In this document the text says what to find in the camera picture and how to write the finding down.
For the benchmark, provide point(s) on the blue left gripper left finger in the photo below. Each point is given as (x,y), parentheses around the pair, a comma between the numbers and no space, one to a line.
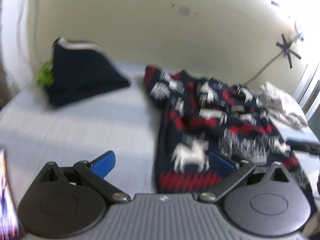
(104,164)

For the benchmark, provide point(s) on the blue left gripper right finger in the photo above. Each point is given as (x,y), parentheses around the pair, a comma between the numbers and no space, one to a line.
(221,165)

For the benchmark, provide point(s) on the navy red reindeer sweater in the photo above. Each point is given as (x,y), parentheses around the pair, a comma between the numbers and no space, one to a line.
(200,116)

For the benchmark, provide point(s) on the striped blue bed sheet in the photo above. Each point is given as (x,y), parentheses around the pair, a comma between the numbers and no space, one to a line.
(49,151)

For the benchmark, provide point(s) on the white crumpled garment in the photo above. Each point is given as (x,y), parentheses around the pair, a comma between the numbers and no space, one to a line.
(282,106)

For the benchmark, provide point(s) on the folded navy white-striped sweater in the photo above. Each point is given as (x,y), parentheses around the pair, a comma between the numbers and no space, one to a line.
(81,69)

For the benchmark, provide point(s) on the green garment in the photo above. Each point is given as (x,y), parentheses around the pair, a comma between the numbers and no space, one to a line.
(45,77)

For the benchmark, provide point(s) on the smartphone in brown case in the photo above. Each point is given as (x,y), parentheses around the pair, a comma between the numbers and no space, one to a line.
(9,221)

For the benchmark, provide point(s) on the aluminium window frame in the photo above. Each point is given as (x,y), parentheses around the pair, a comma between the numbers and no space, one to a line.
(307,91)

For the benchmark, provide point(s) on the black tape cross on wall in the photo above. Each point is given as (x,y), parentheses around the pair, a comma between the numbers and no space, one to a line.
(285,47)

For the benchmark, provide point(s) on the white wall socket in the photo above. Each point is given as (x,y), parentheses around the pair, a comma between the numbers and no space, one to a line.
(185,11)

